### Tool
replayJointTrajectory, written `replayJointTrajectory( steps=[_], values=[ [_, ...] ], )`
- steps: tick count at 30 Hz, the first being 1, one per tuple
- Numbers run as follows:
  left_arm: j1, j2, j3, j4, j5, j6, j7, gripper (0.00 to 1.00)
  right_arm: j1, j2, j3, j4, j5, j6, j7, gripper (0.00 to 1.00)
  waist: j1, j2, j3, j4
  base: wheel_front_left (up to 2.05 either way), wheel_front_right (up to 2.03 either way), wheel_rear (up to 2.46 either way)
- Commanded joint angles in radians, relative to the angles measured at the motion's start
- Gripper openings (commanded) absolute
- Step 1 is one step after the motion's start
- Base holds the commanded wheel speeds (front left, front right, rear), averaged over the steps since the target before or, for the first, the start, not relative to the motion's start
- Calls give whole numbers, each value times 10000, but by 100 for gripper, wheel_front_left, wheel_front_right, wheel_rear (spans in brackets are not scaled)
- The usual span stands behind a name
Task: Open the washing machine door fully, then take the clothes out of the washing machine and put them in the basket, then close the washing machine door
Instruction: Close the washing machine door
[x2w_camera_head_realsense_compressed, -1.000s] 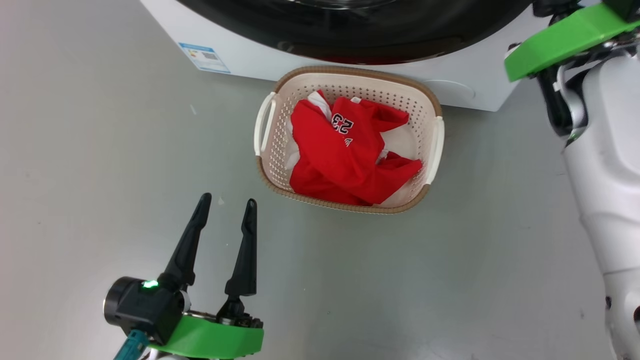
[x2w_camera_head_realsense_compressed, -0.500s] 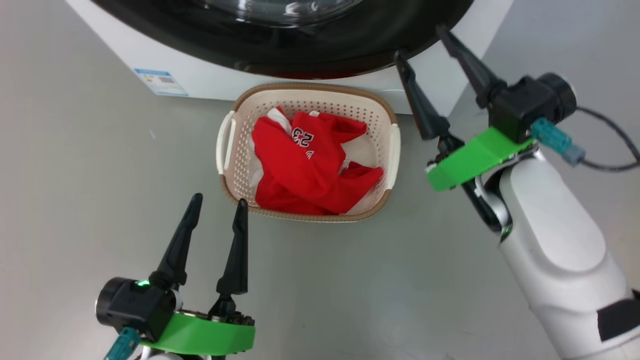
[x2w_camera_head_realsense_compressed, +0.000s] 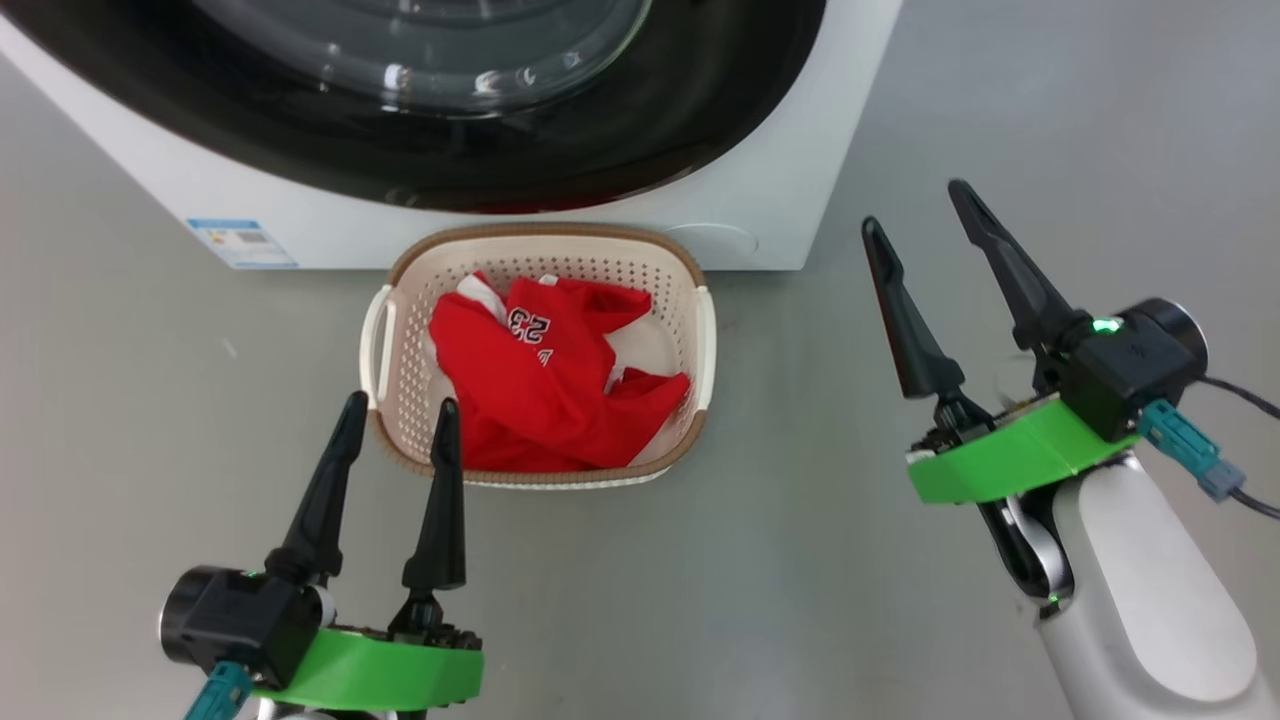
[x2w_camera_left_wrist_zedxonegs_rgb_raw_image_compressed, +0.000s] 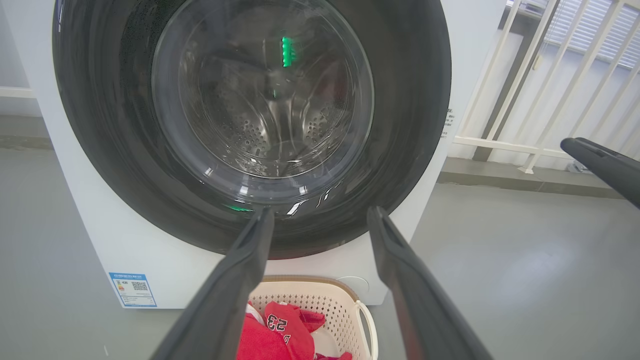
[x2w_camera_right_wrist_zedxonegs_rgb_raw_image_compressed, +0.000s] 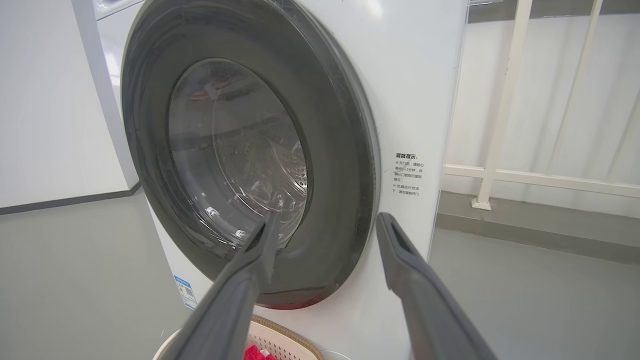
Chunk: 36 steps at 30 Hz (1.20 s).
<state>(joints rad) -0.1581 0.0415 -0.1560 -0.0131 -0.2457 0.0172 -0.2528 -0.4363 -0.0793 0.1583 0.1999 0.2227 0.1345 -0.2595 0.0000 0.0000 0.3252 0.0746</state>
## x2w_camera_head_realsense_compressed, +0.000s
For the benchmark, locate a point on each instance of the black glass washing machine door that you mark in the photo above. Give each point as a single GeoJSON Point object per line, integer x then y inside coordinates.
{"type": "Point", "coordinates": [650, 130]}

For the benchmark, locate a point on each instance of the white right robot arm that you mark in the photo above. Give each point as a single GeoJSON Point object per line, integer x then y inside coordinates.
{"type": "Point", "coordinates": [1150, 600]}

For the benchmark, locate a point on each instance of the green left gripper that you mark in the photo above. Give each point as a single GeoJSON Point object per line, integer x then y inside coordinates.
{"type": "Point", "coordinates": [380, 675]}

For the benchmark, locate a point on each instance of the red sports jersey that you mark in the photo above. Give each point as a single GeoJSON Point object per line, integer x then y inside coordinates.
{"type": "Point", "coordinates": [530, 400]}

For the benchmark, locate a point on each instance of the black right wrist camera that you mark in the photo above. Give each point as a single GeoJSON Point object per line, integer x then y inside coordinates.
{"type": "Point", "coordinates": [1130, 370]}

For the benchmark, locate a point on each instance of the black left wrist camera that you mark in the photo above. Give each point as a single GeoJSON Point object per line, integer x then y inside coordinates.
{"type": "Point", "coordinates": [240, 620]}

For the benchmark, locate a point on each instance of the round drain filter cover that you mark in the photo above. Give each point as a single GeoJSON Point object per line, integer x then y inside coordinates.
{"type": "Point", "coordinates": [712, 243]}

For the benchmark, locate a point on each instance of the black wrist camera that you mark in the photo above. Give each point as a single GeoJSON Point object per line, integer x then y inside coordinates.
{"type": "Point", "coordinates": [1130, 370]}
{"type": "Point", "coordinates": [240, 620]}

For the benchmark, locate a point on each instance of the white washing machine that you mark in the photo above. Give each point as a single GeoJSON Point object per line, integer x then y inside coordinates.
{"type": "Point", "coordinates": [830, 130]}

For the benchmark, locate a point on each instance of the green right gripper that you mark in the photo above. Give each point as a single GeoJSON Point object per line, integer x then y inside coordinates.
{"type": "Point", "coordinates": [1020, 460]}

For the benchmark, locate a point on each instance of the cream perforated laundry basket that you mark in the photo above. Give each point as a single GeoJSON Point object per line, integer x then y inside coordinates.
{"type": "Point", "coordinates": [400, 400]}

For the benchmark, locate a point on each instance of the blue energy label sticker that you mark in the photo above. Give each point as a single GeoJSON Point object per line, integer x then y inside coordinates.
{"type": "Point", "coordinates": [242, 244]}

